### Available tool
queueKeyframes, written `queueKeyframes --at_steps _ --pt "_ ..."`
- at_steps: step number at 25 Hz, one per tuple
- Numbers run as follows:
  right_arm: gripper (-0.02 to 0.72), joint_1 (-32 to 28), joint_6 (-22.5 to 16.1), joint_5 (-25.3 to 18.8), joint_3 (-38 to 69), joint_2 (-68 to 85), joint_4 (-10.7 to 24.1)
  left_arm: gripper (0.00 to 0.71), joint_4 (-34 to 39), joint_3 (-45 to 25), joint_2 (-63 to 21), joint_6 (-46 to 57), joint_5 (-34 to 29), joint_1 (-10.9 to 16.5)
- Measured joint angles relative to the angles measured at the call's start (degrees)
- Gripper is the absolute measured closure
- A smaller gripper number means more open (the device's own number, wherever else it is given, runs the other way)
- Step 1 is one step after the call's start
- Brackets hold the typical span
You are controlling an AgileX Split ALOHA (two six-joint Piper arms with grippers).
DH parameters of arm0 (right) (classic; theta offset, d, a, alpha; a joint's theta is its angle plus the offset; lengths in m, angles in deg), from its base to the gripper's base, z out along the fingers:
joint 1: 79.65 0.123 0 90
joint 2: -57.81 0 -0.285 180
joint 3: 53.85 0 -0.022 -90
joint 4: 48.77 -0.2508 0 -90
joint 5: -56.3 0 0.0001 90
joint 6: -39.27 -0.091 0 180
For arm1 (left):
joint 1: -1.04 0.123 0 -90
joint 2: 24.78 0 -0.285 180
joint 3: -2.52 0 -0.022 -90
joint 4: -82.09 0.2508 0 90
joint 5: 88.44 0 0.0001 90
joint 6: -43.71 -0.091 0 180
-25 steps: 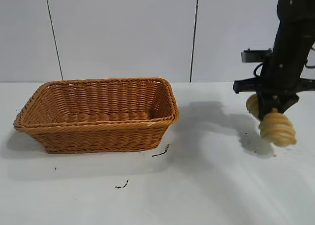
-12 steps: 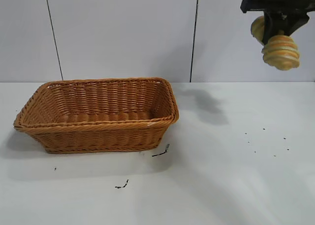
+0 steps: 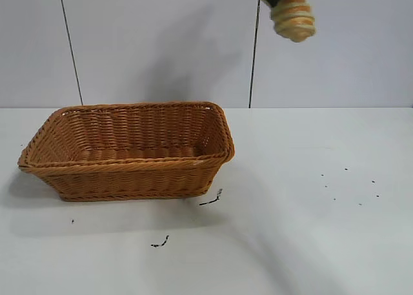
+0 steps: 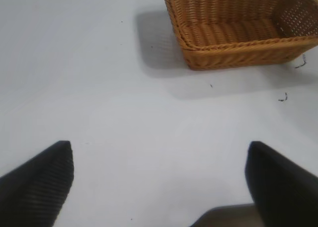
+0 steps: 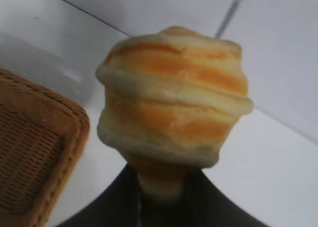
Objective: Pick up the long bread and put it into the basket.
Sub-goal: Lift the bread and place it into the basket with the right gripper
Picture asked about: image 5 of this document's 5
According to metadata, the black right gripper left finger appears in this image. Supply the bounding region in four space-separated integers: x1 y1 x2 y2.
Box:
56 163 150 227

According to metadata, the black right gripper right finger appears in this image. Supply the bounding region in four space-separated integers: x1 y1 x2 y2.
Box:
173 167 272 227

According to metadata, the long striped bread loaf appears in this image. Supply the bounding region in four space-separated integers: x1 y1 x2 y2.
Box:
95 25 254 210

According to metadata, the brown woven wicker basket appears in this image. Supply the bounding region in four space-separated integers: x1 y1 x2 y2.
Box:
0 68 90 227

